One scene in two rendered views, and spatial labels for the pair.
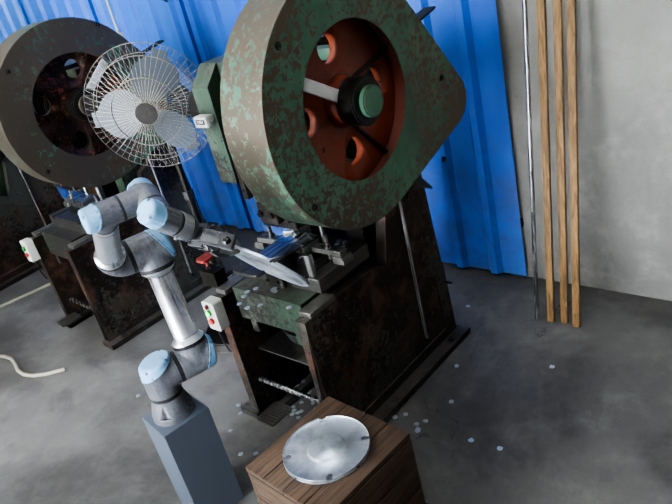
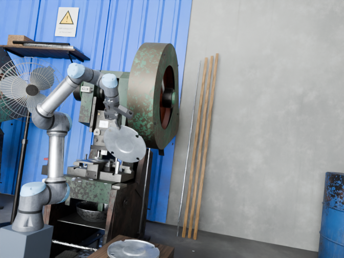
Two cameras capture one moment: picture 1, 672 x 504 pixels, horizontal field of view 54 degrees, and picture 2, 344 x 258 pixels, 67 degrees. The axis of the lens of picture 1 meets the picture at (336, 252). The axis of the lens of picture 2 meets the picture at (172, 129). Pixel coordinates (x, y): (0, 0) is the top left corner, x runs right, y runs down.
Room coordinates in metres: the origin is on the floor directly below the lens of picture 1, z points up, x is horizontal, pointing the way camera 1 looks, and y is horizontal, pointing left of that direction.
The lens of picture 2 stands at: (0.36, 0.94, 1.00)
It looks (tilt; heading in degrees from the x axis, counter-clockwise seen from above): 3 degrees up; 325
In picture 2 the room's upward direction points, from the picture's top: 7 degrees clockwise
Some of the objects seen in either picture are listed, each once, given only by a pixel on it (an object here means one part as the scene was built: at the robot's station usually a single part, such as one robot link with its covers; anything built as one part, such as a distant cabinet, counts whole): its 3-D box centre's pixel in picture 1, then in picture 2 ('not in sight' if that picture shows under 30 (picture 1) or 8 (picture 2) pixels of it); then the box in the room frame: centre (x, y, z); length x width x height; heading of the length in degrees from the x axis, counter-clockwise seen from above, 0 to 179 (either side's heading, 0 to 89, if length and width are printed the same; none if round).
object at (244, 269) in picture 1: (271, 271); (92, 169); (2.30, 0.26, 0.72); 0.25 x 0.14 x 0.14; 133
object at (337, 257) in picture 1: (329, 247); (123, 165); (2.30, 0.02, 0.76); 0.17 x 0.06 x 0.10; 43
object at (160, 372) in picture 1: (160, 373); (33, 195); (1.94, 0.69, 0.62); 0.13 x 0.12 x 0.14; 115
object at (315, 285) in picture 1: (303, 259); (102, 172); (2.42, 0.13, 0.67); 0.45 x 0.30 x 0.06; 43
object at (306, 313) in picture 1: (386, 300); (135, 202); (2.32, -0.15, 0.45); 0.92 x 0.12 x 0.90; 133
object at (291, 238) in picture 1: (297, 242); (103, 162); (2.41, 0.14, 0.76); 0.15 x 0.09 x 0.05; 43
